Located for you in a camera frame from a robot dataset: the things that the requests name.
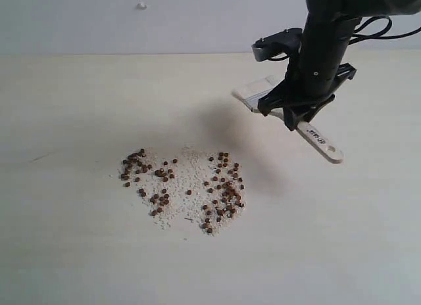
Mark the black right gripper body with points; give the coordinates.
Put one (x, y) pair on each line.
(323, 45)

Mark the brown beans and rice pile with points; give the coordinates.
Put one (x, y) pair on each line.
(202, 188)

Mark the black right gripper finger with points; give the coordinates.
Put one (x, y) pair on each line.
(304, 112)
(281, 96)

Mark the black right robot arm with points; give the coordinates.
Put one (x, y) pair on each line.
(366, 11)

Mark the wooden paint brush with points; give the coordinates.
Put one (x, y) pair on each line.
(249, 94)

